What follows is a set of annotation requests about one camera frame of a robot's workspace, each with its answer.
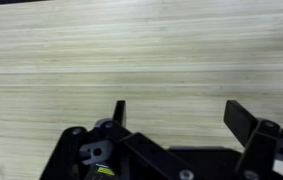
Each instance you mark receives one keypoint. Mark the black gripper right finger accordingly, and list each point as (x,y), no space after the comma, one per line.
(257,146)

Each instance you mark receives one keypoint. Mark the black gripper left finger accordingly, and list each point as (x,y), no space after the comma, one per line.
(141,150)

